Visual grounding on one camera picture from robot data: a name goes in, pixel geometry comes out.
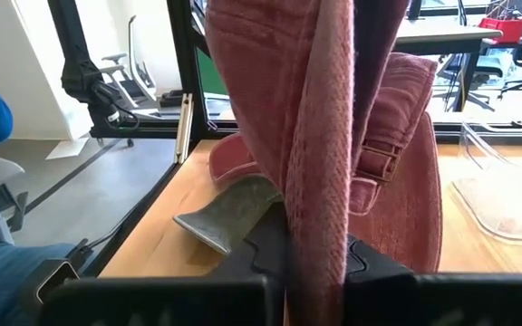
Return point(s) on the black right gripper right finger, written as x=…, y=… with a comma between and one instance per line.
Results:
x=447, y=301

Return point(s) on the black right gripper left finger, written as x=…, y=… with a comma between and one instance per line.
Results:
x=161, y=303

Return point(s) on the pink baseball cap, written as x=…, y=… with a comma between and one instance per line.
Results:
x=288, y=90

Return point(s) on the black background robot arm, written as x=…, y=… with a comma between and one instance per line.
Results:
x=84, y=77

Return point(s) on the clear plastic bin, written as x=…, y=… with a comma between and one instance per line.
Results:
x=505, y=204

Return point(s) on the aluminium bar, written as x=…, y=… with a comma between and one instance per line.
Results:
x=183, y=129

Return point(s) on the white office chair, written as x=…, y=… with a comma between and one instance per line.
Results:
x=127, y=77

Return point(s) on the green board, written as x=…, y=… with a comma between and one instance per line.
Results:
x=210, y=74

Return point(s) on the grey office table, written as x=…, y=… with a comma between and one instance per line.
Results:
x=442, y=38

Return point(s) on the red plastic bin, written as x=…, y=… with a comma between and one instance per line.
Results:
x=505, y=28

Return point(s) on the black frame post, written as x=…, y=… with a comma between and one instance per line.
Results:
x=184, y=68

